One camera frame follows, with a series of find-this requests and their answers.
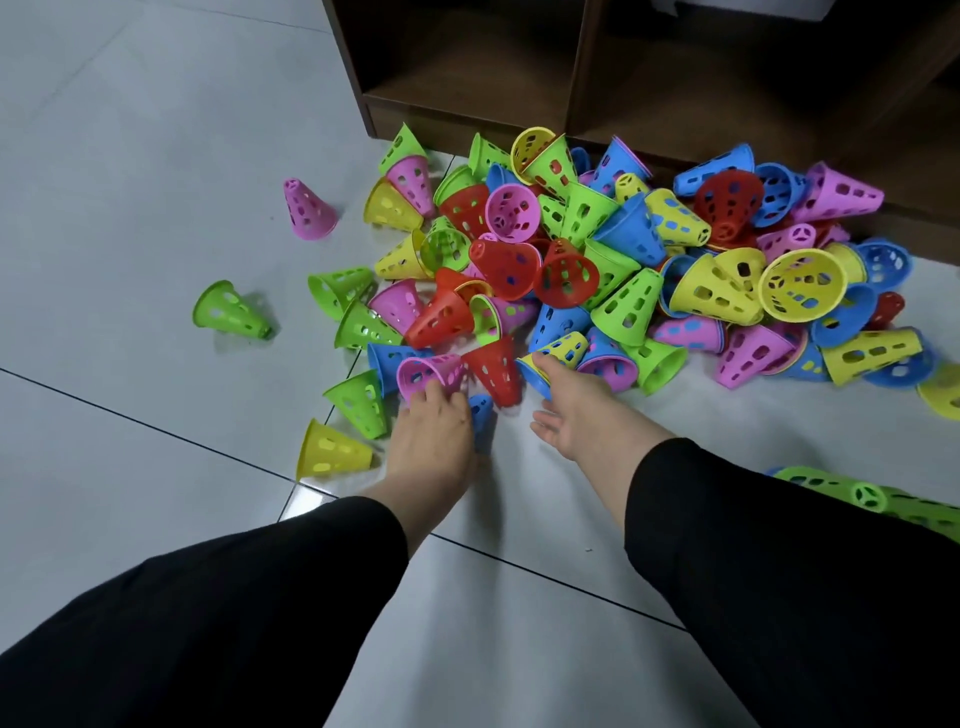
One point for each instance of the person's left hand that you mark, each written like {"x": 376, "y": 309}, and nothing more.
{"x": 435, "y": 450}

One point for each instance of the person's right forearm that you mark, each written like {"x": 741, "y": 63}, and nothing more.
{"x": 787, "y": 585}

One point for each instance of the single blue perforated cone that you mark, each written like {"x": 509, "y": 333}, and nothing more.
{"x": 482, "y": 416}

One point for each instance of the single green perforated cone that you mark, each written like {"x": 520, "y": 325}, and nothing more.
{"x": 229, "y": 309}

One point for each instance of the single pink perforated cone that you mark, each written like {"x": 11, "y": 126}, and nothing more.
{"x": 307, "y": 211}

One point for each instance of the person's right hand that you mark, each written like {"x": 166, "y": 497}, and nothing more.
{"x": 592, "y": 424}

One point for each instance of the dark wooden shelf cabinet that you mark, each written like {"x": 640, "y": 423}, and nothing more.
{"x": 675, "y": 82}

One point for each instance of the pile of colourful plastic cones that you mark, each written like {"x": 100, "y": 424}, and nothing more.
{"x": 630, "y": 225}

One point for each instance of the person's left thumb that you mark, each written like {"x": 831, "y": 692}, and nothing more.
{"x": 471, "y": 442}

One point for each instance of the person's left forearm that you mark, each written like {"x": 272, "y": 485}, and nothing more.
{"x": 225, "y": 622}

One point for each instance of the nested stack of green cones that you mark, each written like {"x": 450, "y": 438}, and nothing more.
{"x": 885, "y": 499}

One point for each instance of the person's right thumb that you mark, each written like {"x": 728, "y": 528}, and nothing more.
{"x": 546, "y": 431}

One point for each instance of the single yellow perforated cone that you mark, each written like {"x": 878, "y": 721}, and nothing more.
{"x": 330, "y": 451}

